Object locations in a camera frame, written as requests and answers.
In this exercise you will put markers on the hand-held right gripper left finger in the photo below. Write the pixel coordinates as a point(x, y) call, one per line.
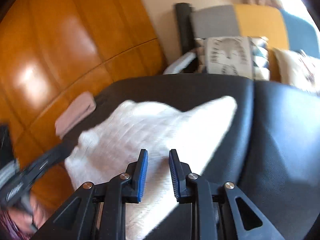
point(141, 177)

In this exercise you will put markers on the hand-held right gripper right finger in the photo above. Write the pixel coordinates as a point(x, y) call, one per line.
point(173, 177)

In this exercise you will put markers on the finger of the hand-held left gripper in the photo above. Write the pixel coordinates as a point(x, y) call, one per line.
point(47, 161)

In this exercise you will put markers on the cream knitted sweater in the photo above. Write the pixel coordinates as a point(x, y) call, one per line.
point(150, 130)

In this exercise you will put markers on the person's left forearm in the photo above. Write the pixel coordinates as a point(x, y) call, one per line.
point(10, 231)

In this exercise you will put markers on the person's left hand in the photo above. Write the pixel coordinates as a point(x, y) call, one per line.
point(41, 212)

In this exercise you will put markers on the pink folded garment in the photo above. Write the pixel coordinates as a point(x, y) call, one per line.
point(75, 115)

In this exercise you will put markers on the wooden wardrobe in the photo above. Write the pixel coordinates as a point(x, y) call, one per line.
point(62, 42)

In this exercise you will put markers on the tiger print cushion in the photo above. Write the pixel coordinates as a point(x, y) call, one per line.
point(230, 55)

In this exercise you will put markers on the black rolled mat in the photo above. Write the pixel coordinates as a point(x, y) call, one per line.
point(183, 30)

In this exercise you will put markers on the deer print cushion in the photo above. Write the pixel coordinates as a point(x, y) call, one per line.
point(297, 67)

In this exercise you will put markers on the grey yellow blue sofa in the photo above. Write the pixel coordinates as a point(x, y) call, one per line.
point(257, 22)

